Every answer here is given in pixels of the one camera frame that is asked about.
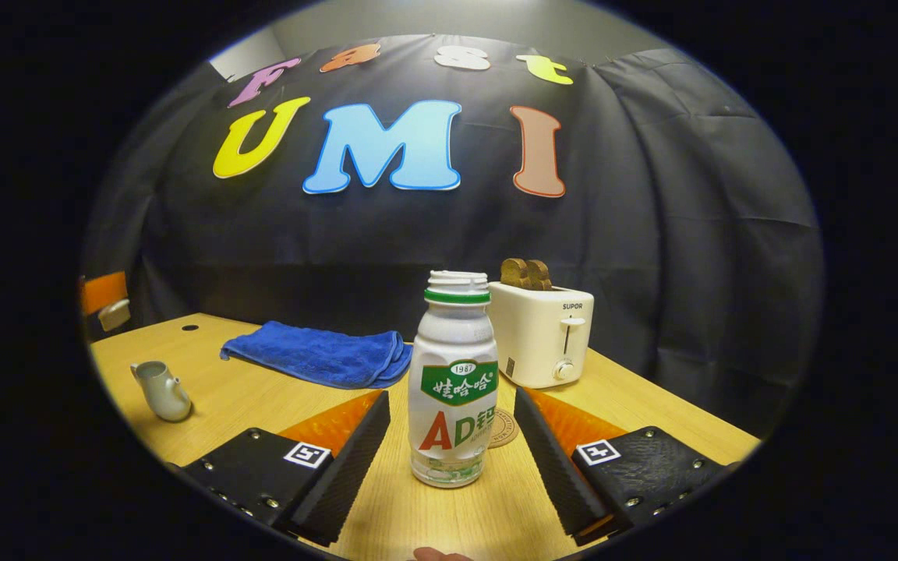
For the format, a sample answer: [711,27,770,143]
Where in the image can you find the white teacup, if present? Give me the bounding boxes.
[130,360,193,423]

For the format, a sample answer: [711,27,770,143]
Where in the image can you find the white water bottle green label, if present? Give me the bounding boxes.
[408,270,500,489]

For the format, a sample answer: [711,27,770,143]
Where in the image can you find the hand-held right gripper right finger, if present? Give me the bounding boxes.
[513,386,730,546]

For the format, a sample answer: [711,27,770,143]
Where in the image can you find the black backdrop cloth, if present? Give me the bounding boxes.
[83,35,824,437]

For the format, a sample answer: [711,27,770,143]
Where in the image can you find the round wooden coaster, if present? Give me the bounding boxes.
[486,407,520,449]

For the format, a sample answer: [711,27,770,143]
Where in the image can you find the white toaster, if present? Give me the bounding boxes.
[488,280,596,390]

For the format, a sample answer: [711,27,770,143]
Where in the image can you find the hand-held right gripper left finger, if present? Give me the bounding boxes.
[168,390,391,548]

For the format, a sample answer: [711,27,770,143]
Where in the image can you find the blue towel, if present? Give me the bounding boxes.
[220,320,414,390]

